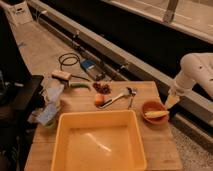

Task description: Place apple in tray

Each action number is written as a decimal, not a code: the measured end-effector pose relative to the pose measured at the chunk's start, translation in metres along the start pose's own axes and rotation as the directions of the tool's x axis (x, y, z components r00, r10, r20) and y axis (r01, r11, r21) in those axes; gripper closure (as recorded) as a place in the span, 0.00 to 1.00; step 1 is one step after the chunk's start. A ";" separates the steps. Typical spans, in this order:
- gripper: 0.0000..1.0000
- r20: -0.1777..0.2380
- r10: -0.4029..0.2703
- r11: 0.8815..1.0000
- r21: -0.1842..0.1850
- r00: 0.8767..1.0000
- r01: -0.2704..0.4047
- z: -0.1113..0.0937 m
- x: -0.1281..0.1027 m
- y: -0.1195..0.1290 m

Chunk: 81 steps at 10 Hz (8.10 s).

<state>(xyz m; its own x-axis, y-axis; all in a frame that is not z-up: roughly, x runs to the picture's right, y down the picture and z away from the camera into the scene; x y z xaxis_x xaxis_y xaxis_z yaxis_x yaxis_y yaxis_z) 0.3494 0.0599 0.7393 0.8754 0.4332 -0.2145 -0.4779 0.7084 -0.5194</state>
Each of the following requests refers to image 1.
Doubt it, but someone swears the small orange apple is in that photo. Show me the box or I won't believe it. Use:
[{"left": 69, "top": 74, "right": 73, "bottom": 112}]
[{"left": 94, "top": 93, "right": 105, "bottom": 106}]

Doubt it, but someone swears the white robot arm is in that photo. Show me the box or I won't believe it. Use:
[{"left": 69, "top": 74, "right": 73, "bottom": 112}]
[{"left": 165, "top": 53, "right": 213, "bottom": 109}]

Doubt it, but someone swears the yellow plastic tray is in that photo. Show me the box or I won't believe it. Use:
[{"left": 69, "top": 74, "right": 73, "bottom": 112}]
[{"left": 51, "top": 110, "right": 147, "bottom": 171}]

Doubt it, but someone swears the orange bowl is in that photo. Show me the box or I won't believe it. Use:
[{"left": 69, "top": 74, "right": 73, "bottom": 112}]
[{"left": 141, "top": 101, "right": 169, "bottom": 125}]

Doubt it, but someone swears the yellow banana piece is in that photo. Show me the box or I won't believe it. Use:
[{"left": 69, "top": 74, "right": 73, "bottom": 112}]
[{"left": 145, "top": 111, "right": 169, "bottom": 118}]

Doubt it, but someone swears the wooden table board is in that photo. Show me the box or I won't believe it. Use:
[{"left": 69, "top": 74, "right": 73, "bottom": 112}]
[{"left": 24, "top": 81, "right": 182, "bottom": 171}]

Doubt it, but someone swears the bunch of red grapes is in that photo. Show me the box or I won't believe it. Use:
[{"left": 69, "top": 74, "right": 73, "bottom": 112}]
[{"left": 93, "top": 82, "right": 111, "bottom": 94}]

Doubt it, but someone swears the blue electronic box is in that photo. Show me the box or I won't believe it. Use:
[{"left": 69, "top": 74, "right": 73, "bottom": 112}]
[{"left": 80, "top": 59, "right": 105, "bottom": 81}]

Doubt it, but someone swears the green chili pepper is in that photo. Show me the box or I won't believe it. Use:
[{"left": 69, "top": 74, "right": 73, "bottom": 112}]
[{"left": 69, "top": 83, "right": 91, "bottom": 91}]

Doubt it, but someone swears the blue white cloth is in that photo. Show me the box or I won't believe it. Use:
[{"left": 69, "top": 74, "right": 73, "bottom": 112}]
[{"left": 28, "top": 79, "right": 64, "bottom": 129}]

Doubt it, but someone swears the black side stand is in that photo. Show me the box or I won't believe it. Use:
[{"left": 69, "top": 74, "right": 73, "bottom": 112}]
[{"left": 0, "top": 75, "right": 45, "bottom": 171}]

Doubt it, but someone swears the white paper bag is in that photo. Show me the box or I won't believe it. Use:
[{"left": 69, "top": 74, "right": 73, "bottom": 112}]
[{"left": 7, "top": 1, "right": 33, "bottom": 26}]

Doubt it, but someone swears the white handled spatula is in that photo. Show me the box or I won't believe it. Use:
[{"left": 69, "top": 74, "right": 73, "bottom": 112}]
[{"left": 99, "top": 88, "right": 129, "bottom": 109}]

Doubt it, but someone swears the black coiled cable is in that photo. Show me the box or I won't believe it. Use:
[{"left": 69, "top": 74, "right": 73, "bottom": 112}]
[{"left": 58, "top": 52, "right": 92, "bottom": 82}]

